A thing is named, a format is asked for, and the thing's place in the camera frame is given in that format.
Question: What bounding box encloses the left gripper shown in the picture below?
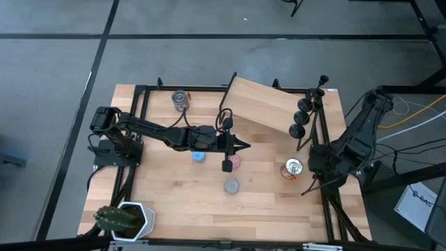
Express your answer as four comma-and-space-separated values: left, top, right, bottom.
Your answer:
208, 118, 252, 174

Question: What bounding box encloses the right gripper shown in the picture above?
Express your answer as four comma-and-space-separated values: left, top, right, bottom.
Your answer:
297, 135, 346, 196

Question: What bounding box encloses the pink patterned round tin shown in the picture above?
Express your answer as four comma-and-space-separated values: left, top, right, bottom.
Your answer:
229, 153, 243, 169

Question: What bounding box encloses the black candle stick holder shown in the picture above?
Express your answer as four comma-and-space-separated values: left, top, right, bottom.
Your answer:
288, 100, 323, 139
297, 75, 330, 112
293, 88, 325, 126

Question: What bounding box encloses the grey patterned round tin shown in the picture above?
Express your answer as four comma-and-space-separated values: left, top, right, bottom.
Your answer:
224, 178, 240, 195

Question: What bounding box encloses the silver tin can twine tag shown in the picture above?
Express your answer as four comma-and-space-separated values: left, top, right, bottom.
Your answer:
171, 89, 192, 113

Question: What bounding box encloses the tin can orange label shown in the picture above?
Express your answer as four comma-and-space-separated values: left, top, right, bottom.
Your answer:
280, 157, 304, 181

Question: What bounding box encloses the tilted wooden shelf board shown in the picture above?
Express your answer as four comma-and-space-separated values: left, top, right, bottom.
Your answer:
219, 71, 316, 139

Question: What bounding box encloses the black diagonal strut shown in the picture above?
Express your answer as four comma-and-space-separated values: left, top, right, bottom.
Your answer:
362, 162, 446, 196

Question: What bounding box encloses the white cardboard box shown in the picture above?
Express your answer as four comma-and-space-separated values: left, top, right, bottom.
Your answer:
393, 181, 438, 233

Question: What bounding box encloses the white hexagonal plant pot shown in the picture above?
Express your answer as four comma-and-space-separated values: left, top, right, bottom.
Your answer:
110, 201, 156, 242

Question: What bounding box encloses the green cactus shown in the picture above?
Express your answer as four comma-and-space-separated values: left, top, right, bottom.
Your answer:
93, 205, 139, 232

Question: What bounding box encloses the black chair leg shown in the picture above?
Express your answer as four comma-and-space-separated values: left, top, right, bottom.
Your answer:
281, 0, 305, 17

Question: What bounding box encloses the black aluminium table frame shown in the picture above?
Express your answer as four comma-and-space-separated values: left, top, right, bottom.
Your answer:
79, 77, 372, 251

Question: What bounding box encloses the silver metal bracket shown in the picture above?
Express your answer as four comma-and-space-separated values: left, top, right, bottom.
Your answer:
302, 243, 344, 251

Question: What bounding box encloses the thin white wire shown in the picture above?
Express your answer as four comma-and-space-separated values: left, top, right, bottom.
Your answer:
392, 93, 446, 118

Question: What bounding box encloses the white cable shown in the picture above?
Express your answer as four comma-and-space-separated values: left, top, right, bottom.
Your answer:
378, 110, 446, 142

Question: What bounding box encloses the yellow power cable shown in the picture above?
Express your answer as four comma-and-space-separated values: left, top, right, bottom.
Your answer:
378, 93, 446, 130

